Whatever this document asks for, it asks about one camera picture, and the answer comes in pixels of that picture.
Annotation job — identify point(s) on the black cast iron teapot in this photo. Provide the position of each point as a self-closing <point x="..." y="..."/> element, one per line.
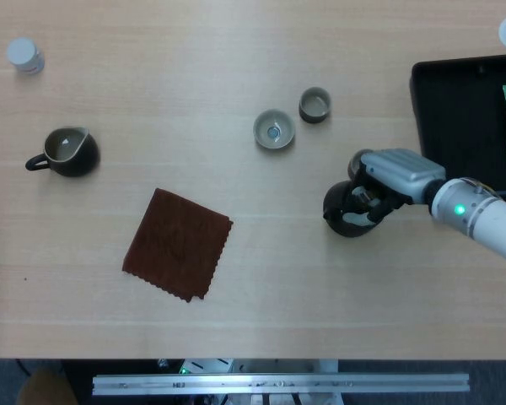
<point x="335" y="202"/>

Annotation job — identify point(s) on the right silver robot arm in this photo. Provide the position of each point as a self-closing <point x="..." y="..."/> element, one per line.
<point x="485" y="219"/>

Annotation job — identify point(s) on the dark brown ceramic teacup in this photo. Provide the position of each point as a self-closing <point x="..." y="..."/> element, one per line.
<point x="353" y="164"/>
<point x="315" y="114"/>

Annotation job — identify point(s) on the brown tea cloth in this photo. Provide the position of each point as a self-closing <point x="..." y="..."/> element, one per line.
<point x="177" y="244"/>

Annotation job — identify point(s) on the black plastic tray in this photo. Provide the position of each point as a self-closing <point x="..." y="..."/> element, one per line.
<point x="459" y="118"/>

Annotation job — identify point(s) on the small white jar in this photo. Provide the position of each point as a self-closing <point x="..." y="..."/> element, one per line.
<point x="25" y="55"/>

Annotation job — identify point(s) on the grey ceramic strainer bowl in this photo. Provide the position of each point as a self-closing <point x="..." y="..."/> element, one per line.
<point x="274" y="128"/>

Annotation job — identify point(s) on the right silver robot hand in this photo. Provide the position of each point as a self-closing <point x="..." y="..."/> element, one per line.
<point x="405" y="173"/>

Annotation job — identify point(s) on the aluminium profile rail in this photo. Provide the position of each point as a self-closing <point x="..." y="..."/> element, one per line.
<point x="278" y="383"/>

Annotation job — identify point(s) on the dark ceramic pitcher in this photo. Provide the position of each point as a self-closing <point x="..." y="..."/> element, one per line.
<point x="76" y="162"/>

